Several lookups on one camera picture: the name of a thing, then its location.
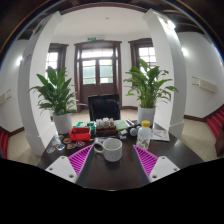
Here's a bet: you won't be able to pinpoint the brown tray of small bottles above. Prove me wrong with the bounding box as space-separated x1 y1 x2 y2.
95 117 118 137

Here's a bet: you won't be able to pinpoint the white wall radiator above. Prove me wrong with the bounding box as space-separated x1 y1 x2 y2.
0 89 13 106
192 76 218 94

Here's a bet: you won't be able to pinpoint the dark wooden glazed door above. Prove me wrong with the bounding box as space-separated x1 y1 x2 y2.
73 40 123 108

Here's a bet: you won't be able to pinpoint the clear bottle with yellow cap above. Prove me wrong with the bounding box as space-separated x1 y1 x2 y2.
135 120 153 152

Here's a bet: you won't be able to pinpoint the white printed booklet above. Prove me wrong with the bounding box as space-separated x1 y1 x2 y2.
150 128 171 142

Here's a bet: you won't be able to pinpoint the white speckled mug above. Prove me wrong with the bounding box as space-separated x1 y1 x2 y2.
93 137 123 163

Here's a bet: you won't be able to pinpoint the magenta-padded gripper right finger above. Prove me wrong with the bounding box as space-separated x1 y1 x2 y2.
130 144 181 188

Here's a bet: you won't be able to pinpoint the green cloth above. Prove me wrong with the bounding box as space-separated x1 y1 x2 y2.
113 119 130 131

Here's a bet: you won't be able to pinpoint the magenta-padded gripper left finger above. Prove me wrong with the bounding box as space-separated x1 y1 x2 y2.
44 144 98 188

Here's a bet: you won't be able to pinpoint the red plastic box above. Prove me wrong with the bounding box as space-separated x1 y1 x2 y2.
68 126 92 142

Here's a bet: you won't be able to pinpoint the black office chair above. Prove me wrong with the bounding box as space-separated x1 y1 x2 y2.
87 93 121 122

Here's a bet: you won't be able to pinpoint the green box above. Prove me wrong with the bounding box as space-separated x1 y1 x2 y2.
75 121 96 130

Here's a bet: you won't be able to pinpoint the dark wooden framed window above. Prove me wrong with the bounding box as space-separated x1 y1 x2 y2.
46 43 69 82
128 38 158 70

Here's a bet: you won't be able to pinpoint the red carpeted stairs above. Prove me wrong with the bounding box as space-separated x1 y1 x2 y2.
0 128 10 160
206 106 224 142

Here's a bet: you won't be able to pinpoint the potted plant in white pot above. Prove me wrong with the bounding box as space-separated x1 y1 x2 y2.
123 58 179 127
29 65 80 135

